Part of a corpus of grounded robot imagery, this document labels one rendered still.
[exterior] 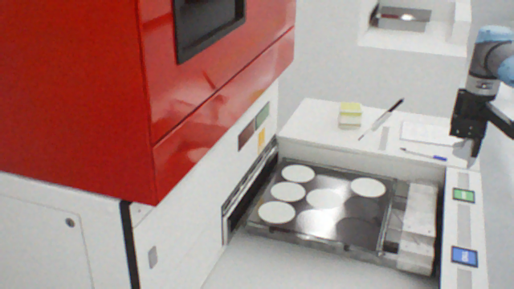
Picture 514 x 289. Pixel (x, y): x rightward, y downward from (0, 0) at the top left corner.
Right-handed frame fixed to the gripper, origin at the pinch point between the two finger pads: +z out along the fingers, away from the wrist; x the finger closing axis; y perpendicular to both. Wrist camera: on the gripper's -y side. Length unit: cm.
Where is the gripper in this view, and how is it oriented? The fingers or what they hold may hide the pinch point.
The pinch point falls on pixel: (471, 164)
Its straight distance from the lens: 139.6
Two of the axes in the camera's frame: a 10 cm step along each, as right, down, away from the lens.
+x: -3.6, 4.4, -8.2
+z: -0.1, 8.8, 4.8
